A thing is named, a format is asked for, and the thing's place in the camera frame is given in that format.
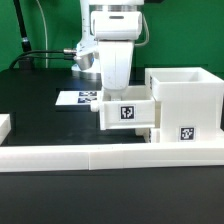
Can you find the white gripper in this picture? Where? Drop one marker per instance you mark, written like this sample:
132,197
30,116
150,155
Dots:
113,36

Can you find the white drawer box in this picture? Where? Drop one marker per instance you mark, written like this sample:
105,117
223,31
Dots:
150,135
136,109

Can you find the white drawer cabinet frame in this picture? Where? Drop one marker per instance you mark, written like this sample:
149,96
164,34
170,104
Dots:
189,103

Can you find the white front drawer box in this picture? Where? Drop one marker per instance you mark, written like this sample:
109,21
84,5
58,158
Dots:
150,135

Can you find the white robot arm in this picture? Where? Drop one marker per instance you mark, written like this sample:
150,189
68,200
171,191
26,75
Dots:
87,6

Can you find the marker sheet on table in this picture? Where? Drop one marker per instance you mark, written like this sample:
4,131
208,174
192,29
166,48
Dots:
74,98

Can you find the black stand pole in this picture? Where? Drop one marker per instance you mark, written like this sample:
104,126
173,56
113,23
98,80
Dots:
26,63

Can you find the white left fence rail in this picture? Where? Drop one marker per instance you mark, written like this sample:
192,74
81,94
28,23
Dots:
5,126

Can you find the white fence rail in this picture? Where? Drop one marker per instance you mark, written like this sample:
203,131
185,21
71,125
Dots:
5,126
110,156

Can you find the white front fence rail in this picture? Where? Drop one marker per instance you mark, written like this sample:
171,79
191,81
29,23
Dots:
110,156

